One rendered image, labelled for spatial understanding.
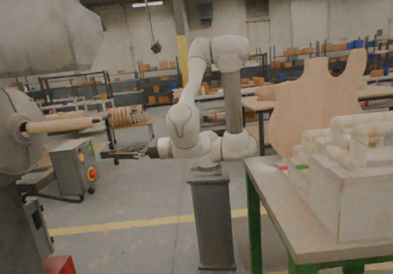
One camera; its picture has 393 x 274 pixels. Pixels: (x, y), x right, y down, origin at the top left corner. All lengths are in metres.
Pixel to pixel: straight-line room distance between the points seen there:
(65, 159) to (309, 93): 0.97
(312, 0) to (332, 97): 12.59
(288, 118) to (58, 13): 0.75
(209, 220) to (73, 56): 1.31
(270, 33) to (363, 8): 4.77
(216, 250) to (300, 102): 1.21
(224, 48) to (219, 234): 1.19
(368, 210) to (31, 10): 0.82
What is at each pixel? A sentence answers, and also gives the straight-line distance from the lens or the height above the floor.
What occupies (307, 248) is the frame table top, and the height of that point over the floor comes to 0.93.
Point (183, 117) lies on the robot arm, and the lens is 0.67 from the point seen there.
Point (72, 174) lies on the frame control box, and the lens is 1.02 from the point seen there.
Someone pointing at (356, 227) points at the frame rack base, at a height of 0.97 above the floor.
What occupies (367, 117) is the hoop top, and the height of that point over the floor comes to 1.21.
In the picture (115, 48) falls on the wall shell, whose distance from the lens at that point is 12.35.
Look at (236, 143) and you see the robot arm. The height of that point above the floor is 0.92.
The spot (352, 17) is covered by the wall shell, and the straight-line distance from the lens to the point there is 14.34.
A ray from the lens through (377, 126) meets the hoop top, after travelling 0.59.
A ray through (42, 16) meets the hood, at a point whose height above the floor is 1.49.
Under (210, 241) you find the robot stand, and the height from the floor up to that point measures 0.23.
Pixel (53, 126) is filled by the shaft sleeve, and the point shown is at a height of 1.25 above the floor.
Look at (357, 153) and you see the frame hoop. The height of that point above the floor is 1.15.
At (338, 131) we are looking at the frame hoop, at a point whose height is 1.18.
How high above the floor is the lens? 1.36
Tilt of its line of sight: 14 degrees down
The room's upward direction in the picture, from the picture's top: 6 degrees counter-clockwise
